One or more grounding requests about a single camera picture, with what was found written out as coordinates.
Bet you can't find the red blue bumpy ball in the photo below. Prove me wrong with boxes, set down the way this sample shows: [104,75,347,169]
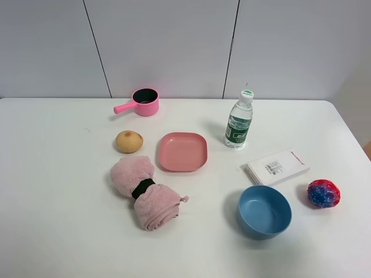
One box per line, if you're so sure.
[307,179,341,209]

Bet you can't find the pink square plate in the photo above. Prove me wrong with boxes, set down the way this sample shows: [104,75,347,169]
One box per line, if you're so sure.
[157,132,208,172]

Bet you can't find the pink toy saucepan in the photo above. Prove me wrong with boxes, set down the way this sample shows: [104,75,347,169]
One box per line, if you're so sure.
[113,88,159,116]

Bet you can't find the clear water bottle green label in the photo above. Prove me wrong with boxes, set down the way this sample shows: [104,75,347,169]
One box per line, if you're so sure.
[224,90,254,150]

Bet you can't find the tan round bun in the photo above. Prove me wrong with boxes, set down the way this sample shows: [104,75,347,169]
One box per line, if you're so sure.
[115,130,144,153]

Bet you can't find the black band on towel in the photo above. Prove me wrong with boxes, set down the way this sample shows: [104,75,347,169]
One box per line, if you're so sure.
[132,178,155,200]

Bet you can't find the rolled pink towel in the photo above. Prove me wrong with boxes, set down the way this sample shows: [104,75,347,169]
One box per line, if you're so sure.
[110,156,189,231]

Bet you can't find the white flat box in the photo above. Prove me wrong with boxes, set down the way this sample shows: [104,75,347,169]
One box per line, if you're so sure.
[245,149,310,186]

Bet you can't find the blue bowl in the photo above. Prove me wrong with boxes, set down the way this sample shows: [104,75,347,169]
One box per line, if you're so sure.
[237,185,292,240]

